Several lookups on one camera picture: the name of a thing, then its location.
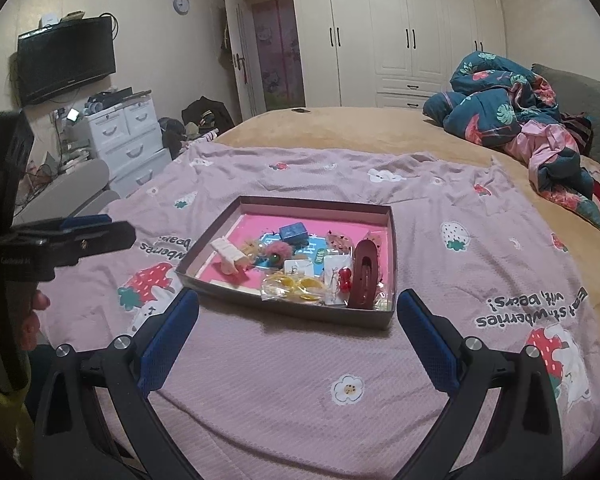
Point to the pink door curtain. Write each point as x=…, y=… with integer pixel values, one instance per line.
x=279, y=55

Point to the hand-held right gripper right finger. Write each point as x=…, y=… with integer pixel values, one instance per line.
x=427, y=345

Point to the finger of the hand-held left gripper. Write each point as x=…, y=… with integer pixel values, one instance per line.
x=105, y=240
x=87, y=221

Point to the red bow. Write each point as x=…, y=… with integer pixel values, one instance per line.
x=339, y=280

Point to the grey padded headboard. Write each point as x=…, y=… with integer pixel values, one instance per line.
x=595, y=105

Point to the shallow pink cardboard box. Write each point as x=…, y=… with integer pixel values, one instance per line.
x=290, y=312

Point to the grey ironing board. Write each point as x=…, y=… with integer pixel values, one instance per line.
x=60, y=187

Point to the white comb hair clip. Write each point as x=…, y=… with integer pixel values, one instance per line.
x=227, y=252

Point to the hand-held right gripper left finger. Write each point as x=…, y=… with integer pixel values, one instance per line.
x=170, y=340

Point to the white wardrobe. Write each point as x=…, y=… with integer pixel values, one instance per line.
x=395, y=30

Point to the small blue box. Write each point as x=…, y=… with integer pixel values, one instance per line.
x=292, y=233

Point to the pile of dark clutter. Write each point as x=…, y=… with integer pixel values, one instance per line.
x=172, y=135

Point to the round wall clock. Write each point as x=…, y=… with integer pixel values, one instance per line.
x=181, y=4

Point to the black wall television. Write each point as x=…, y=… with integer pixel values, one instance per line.
x=65, y=60

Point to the dark bag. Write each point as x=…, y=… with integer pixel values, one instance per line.
x=207, y=115

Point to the navy floral quilt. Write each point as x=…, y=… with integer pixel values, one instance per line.
x=495, y=105

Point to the white door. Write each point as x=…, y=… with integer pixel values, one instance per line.
x=240, y=55

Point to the pink strawberry printed blanket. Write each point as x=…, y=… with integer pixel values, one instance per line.
x=330, y=175

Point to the tan bed sheet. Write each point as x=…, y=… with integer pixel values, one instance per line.
x=380, y=125

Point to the dark phone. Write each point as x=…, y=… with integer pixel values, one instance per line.
x=300, y=110

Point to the translucent speckled hair claw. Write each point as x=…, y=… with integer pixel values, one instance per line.
x=339, y=242

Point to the dark red hair claw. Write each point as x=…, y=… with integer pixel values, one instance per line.
x=364, y=270

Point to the white drawer cabinet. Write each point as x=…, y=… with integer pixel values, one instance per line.
x=130, y=140

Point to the person's left hand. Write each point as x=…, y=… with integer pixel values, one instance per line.
x=35, y=317

